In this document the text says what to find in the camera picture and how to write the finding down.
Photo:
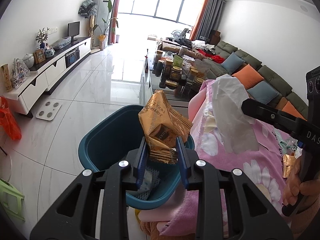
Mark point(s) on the tall green plant white vase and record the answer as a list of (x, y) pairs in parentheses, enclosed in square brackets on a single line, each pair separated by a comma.
[(109, 7)]

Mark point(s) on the floor fan with cloth cover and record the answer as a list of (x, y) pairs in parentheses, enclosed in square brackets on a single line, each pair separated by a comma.
[(87, 8)]

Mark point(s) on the large gold snack wrapper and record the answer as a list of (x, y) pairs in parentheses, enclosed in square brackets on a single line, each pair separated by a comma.
[(160, 115)]

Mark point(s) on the black monitor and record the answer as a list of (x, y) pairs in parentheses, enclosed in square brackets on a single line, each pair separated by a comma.
[(74, 28)]

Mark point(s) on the white tissue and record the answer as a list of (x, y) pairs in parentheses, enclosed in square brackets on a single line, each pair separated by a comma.
[(230, 110)]

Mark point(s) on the olive green sectional sofa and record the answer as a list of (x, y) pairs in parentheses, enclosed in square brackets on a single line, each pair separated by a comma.
[(275, 80)]

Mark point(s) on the small gold snack packet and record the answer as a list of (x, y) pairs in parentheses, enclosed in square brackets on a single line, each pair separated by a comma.
[(288, 165)]

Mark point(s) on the person's right hand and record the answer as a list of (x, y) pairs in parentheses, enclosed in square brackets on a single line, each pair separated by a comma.
[(291, 190)]

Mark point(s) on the pale pink cloth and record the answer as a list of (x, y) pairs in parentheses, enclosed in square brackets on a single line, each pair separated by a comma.
[(170, 212)]

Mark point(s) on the wooden picture frame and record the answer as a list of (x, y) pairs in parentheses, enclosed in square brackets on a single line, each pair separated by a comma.
[(39, 56)]

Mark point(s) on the white ceramic jar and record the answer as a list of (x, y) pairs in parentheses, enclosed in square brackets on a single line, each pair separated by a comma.
[(28, 60)]

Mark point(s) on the pink floral blanket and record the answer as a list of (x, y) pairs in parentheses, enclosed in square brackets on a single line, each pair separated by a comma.
[(215, 160)]

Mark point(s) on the blue white porcelain jar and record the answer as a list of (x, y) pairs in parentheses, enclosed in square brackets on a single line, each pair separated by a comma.
[(50, 53)]

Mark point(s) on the small white bin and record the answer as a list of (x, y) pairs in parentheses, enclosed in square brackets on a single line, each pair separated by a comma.
[(118, 38)]

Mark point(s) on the beige snack bag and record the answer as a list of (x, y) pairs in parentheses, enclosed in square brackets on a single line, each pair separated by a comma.
[(203, 67)]

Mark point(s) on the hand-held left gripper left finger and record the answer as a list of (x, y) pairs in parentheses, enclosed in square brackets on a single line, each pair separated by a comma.
[(142, 170)]

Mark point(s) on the white standing air conditioner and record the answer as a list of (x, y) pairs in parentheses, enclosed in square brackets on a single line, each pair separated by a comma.
[(102, 0)]

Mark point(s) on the red cloth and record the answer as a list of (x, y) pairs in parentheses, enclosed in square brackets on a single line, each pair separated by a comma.
[(218, 59)]

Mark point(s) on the person's right forearm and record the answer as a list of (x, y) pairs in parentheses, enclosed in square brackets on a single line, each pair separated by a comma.
[(307, 222)]

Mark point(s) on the green packet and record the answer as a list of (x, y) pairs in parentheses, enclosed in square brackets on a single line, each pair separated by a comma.
[(177, 61)]

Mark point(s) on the white wall socket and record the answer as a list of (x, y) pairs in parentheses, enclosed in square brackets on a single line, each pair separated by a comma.
[(53, 30)]

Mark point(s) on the group of glass jars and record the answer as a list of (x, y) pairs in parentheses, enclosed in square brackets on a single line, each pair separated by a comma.
[(175, 72)]

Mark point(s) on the pile of clothes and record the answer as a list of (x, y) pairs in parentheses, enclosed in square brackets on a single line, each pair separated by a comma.
[(203, 46)]

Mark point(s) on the black bag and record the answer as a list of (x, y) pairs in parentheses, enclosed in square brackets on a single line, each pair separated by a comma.
[(183, 43)]

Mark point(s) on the clear green printed wrapper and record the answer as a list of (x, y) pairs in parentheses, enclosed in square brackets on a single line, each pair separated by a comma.
[(290, 146)]

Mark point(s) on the glass coffee table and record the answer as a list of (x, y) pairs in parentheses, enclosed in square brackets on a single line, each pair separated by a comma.
[(145, 80)]

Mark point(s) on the large window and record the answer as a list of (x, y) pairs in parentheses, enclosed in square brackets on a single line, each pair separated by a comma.
[(150, 2)]

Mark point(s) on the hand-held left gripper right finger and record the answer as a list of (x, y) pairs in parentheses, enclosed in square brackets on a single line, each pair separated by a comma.
[(181, 160)]

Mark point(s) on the white bathroom scale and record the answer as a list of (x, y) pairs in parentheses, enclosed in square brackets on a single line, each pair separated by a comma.
[(48, 110)]

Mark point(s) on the blue-grey cushion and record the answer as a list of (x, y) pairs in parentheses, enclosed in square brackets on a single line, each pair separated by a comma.
[(232, 61), (262, 92)]

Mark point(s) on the orange cushion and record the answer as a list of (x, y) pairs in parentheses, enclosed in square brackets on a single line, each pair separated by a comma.
[(247, 76), (291, 110)]

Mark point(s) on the low cardboard box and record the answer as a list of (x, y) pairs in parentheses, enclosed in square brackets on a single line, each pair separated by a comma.
[(151, 37)]

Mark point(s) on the white tv cabinet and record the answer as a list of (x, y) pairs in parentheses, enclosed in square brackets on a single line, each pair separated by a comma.
[(50, 70)]

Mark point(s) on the dark blue trash bin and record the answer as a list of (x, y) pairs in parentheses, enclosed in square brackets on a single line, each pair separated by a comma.
[(107, 135)]

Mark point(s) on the brown wooden cabinet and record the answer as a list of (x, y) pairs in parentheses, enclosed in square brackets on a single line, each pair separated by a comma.
[(215, 37)]

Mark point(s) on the orange plastic bag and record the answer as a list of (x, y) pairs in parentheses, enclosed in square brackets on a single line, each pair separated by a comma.
[(10, 122)]

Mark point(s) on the light green plastic stool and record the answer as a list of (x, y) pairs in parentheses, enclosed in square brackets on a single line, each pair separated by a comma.
[(11, 200)]

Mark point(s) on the clear plastic bag bundle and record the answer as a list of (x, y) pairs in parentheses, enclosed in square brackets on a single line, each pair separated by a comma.
[(61, 43)]

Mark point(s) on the tan patterned box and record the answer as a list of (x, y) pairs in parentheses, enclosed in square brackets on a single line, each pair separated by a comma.
[(6, 78)]

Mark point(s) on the white foam net sleeve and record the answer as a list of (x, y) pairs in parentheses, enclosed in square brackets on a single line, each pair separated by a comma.
[(153, 182)]

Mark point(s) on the clear wrapped ornament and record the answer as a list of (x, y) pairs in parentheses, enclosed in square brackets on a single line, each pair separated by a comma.
[(20, 73)]

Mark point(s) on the small plant blue vase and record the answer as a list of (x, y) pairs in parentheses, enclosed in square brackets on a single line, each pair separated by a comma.
[(42, 36)]

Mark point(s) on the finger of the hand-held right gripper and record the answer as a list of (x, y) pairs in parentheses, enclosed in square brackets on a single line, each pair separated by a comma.
[(275, 118)]

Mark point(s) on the recessed ceiling light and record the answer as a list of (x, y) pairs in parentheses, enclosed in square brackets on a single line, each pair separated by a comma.
[(304, 8)]

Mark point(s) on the black appliance blue display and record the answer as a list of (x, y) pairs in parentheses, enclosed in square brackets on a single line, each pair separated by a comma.
[(72, 57)]

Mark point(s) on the grey orange curtain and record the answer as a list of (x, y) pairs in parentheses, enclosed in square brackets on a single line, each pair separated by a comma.
[(207, 12), (117, 5)]

